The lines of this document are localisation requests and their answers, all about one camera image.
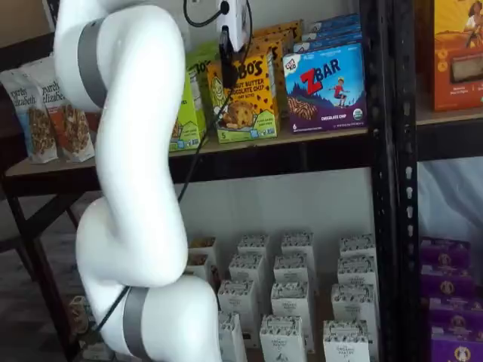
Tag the blue purple ZBar box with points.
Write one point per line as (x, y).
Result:
(332, 30)
(334, 19)
(324, 94)
(328, 40)

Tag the large orange snack box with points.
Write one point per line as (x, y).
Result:
(453, 56)

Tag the white granola bag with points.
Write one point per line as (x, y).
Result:
(39, 71)

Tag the orange Bobo's oat bites box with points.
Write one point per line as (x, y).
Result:
(281, 37)
(287, 26)
(245, 109)
(273, 47)

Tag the purely elizabeth oatmeal boxes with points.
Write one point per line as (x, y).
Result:
(321, 301)

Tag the purple snack box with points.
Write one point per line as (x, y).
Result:
(454, 315)
(445, 252)
(456, 348)
(447, 281)

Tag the black steel shelf beam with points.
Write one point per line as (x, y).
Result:
(449, 141)
(283, 154)

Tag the wooden shelf board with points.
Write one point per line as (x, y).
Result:
(22, 167)
(445, 117)

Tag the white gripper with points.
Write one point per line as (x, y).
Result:
(235, 22)

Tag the granola bag blue label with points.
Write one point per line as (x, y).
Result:
(34, 128)

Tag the granola bag orange label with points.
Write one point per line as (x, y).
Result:
(71, 128)

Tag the white patterned pantry box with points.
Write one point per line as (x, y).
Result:
(290, 301)
(346, 343)
(356, 271)
(281, 339)
(290, 269)
(354, 303)
(231, 339)
(298, 245)
(253, 247)
(356, 247)
(246, 273)
(235, 299)

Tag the yellow white granola box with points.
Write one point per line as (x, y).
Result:
(203, 245)
(197, 265)

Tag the green Bobo's apple pie box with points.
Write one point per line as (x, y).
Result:
(192, 113)
(205, 48)
(200, 62)

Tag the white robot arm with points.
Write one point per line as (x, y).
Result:
(132, 113)

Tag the translucent plastic sheet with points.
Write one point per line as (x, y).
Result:
(449, 200)

